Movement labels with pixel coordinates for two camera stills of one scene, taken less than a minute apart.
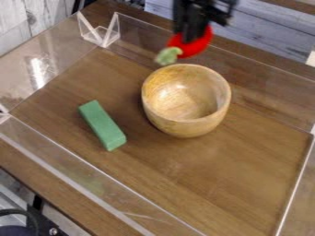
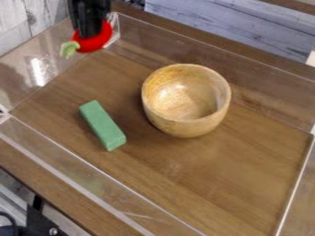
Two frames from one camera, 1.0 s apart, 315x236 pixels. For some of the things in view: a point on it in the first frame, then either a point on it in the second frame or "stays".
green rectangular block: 101,124 stays
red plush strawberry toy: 180,49 -> 85,44
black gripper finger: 178,10 -> 73,14
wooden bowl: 185,99 stays
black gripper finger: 194,21 -> 92,12
